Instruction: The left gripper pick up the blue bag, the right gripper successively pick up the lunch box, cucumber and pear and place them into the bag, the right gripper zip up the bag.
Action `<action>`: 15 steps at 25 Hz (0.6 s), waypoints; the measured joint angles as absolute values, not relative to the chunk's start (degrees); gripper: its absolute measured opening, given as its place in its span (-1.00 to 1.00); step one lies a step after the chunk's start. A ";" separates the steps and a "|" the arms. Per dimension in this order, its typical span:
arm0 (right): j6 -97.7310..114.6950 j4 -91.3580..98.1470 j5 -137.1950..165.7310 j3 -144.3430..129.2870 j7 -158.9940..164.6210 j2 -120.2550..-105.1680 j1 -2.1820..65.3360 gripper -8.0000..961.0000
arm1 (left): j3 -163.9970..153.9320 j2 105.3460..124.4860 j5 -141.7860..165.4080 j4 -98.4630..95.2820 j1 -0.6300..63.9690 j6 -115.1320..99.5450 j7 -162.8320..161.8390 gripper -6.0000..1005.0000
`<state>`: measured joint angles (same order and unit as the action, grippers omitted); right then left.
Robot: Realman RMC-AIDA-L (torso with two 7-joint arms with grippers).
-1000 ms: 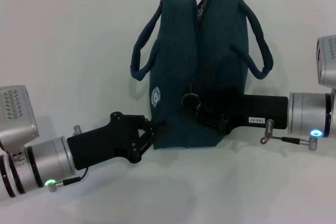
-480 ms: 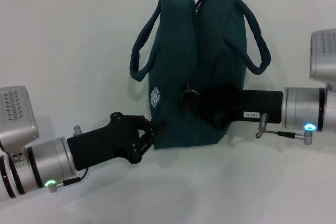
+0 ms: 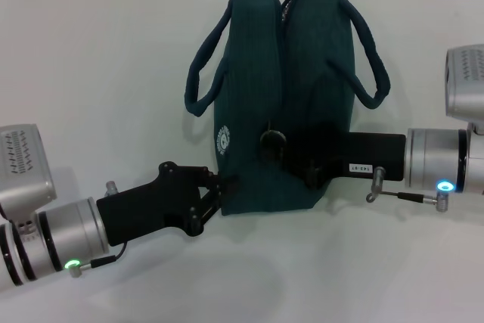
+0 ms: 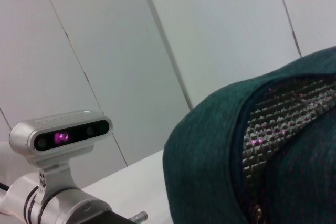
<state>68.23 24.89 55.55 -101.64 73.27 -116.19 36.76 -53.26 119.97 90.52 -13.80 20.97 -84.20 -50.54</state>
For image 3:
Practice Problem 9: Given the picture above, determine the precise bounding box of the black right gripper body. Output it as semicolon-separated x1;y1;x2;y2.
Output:
284;121;408;191

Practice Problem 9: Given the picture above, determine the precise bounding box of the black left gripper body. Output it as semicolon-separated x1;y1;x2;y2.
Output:
95;161;213;248

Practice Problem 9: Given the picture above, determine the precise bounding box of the teal insulated lunch bag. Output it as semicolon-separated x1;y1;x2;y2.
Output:
184;0;391;217

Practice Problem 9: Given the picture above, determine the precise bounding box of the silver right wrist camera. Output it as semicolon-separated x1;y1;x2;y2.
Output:
443;44;484;126

